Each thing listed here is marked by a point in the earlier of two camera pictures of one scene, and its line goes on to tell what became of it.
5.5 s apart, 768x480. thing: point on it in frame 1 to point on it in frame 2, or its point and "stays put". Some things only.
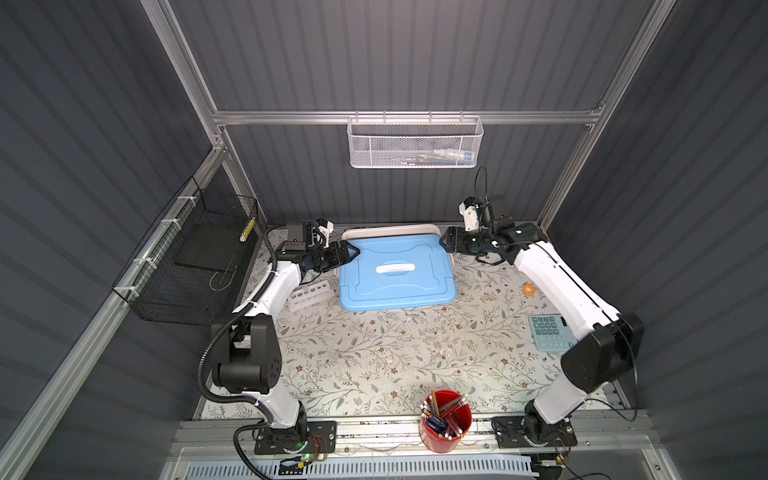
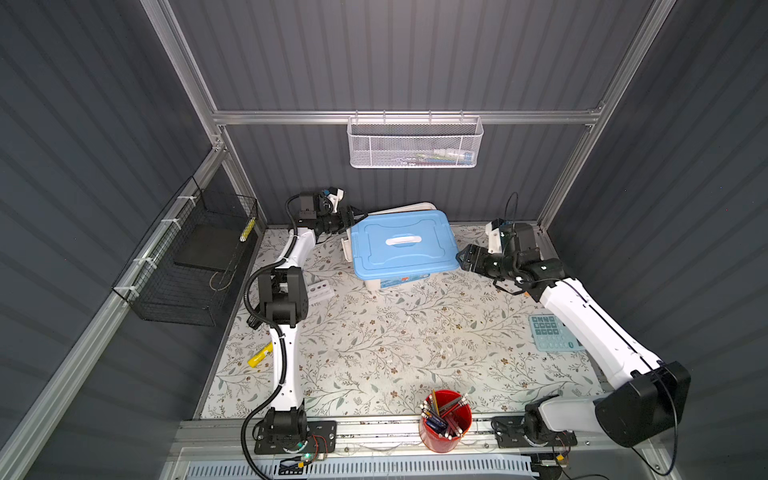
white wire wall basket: [415, 142] stays put
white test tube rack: [310, 294] stays put
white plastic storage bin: [391, 230] to [376, 283]
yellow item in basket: [247, 229] stays put
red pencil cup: [446, 419] stays put
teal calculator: [551, 333] stays put
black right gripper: [452, 242] to [475, 266]
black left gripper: [341, 258] to [348, 216]
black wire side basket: [192, 266] stays put
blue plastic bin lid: [397, 272] to [400, 244]
